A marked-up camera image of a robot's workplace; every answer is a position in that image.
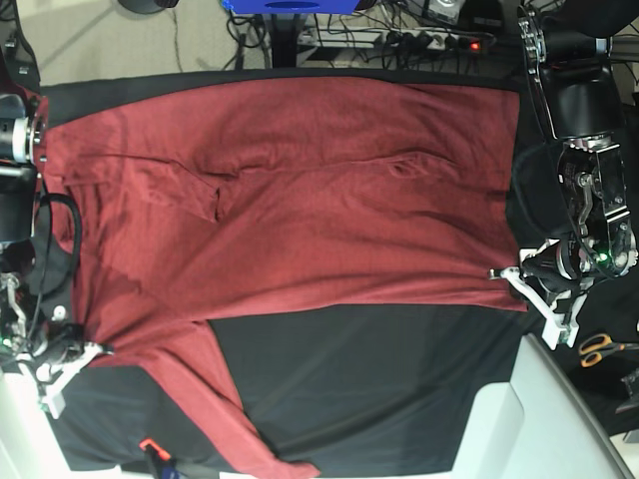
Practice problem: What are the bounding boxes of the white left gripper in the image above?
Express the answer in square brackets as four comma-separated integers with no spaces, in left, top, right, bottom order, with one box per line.
[488,239,587,349]

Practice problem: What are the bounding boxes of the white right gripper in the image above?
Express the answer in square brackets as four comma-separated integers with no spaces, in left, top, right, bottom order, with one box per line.
[17,305,115,418]

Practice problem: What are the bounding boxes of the maroon long-sleeve T-shirt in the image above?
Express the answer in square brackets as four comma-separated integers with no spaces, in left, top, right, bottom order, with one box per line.
[45,77,522,478]

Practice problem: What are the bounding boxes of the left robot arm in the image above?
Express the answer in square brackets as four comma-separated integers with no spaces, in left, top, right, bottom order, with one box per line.
[489,1,638,348]

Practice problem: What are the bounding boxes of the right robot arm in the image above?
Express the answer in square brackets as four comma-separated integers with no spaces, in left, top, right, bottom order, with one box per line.
[1,1,113,418]

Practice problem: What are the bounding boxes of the white foam block left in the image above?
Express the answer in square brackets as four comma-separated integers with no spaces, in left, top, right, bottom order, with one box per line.
[1,373,70,479]

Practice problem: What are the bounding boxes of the black metal tool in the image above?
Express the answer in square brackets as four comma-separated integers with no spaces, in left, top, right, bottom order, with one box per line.
[615,369,639,414]

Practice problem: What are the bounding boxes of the orange black clamp bottom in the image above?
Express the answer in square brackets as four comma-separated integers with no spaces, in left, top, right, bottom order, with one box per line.
[139,438,182,479]

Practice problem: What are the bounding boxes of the black table cloth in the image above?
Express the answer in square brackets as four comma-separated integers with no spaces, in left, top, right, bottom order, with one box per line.
[45,73,563,477]

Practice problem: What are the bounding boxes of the white power strip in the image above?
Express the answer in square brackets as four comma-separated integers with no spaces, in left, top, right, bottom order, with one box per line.
[298,25,457,51]

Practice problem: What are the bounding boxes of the black round base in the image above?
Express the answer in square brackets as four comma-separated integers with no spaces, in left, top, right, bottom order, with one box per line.
[118,0,179,15]

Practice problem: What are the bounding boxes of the blue plastic bin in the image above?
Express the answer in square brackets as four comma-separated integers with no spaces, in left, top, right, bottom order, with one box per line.
[221,0,359,15]

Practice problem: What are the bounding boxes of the yellow-handled scissors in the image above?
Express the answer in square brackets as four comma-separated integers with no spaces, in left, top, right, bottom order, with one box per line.
[578,333,638,368]

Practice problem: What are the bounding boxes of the black stand post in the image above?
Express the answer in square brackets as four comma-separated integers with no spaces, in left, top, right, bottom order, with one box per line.
[267,14,306,69]

